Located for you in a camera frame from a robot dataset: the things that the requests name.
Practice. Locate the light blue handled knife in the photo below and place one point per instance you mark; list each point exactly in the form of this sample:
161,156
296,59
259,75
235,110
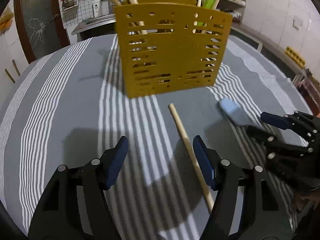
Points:
236,113

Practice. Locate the white soap bottle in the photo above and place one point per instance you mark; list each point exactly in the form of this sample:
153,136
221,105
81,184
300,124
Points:
96,8

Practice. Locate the person's right hand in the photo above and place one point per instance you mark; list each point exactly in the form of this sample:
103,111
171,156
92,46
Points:
302,199

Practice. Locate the dark wooden framed door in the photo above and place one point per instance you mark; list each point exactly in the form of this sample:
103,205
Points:
40,27

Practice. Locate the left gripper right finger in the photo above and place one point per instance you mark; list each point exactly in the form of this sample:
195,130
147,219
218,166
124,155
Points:
263,214

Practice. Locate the steel kitchen sink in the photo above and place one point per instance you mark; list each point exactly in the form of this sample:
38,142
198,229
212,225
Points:
101,19

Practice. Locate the hanging plastic bag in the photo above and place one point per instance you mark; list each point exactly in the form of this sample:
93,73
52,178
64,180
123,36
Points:
6,20

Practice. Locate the yellow egg tray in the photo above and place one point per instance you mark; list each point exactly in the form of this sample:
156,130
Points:
290,52

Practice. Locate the white wall switch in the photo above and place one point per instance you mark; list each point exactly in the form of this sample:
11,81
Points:
297,22

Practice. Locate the grey white striped tablecloth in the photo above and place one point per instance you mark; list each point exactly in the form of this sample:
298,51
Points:
70,106

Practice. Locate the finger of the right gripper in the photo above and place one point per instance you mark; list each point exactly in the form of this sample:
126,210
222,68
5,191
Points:
273,144
303,124

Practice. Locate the yellow perforated utensil holder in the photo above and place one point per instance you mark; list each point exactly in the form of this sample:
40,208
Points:
169,45

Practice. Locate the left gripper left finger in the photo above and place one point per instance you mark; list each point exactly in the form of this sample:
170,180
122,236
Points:
57,213

